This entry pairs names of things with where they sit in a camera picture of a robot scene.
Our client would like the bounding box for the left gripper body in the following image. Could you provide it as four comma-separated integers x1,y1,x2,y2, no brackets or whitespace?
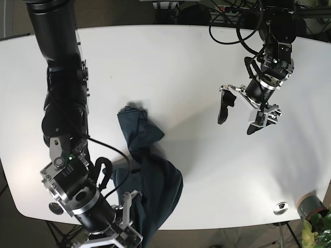
220,59,294,128

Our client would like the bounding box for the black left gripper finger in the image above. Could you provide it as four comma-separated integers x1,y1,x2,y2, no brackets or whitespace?
247,125,263,135
217,89,237,125

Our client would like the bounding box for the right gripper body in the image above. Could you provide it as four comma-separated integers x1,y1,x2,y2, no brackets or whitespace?
40,155,143,247

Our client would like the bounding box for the dark navy blue T-shirt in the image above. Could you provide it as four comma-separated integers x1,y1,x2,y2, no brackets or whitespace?
112,106,184,247

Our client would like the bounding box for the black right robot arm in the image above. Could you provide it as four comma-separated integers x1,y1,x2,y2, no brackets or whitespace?
26,1,143,247

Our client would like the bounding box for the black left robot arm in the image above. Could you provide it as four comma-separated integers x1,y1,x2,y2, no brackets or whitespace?
218,1,296,135

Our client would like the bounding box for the left metal table grommet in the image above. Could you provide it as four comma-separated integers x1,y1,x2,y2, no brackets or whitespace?
49,203,64,215

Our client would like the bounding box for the metal table grommet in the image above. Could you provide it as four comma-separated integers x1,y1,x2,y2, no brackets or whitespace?
273,202,289,215
49,203,64,215

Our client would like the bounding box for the right metal table grommet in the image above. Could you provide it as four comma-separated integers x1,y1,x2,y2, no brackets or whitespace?
273,202,289,215

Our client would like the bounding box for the grey plant pot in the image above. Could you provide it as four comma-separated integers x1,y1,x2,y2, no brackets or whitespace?
296,193,328,221

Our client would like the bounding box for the green potted plant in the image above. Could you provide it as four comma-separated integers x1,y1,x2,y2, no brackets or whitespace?
302,210,330,248

